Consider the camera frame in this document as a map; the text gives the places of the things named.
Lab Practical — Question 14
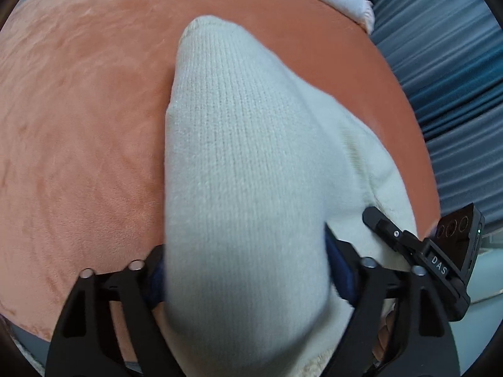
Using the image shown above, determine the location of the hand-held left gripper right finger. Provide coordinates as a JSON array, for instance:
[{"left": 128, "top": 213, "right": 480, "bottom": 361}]
[{"left": 320, "top": 222, "right": 460, "bottom": 377}]

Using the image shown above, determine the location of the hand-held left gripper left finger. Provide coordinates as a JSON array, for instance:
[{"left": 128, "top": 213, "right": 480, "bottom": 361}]
[{"left": 44, "top": 243, "right": 185, "bottom": 377}]

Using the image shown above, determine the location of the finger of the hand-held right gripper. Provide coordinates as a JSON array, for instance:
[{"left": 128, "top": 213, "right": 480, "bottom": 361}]
[{"left": 362, "top": 206, "right": 428, "bottom": 268}]

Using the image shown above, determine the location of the cream knit cardigan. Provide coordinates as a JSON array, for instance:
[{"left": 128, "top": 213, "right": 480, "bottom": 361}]
[{"left": 163, "top": 15, "right": 419, "bottom": 377}]

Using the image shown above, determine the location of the cream fluffy fleece cloth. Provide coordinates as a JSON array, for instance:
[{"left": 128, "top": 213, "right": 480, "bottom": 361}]
[{"left": 302, "top": 351, "right": 334, "bottom": 377}]

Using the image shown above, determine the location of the blue curtain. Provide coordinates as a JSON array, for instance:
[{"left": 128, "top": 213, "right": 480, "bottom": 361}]
[{"left": 354, "top": 0, "right": 503, "bottom": 240}]

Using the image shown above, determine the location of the orange plush blanket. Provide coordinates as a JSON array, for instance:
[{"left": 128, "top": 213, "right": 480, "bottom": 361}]
[{"left": 0, "top": 0, "right": 443, "bottom": 342}]

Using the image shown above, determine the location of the grey leather bed frame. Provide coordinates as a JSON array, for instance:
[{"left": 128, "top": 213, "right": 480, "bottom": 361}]
[{"left": 10, "top": 324, "right": 53, "bottom": 368}]

